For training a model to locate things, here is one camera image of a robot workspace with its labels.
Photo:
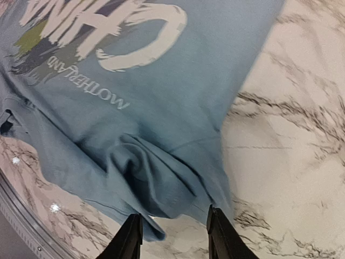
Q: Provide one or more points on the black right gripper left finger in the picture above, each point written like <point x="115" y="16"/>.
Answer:
<point x="126" y="244"/>

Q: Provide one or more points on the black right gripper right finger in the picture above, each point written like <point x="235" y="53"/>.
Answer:
<point x="224" y="241"/>

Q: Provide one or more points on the light blue printed t-shirt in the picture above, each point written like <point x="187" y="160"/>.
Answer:
<point x="124" y="100"/>

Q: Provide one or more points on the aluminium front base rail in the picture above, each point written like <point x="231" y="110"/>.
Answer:
<point x="41" y="241"/>

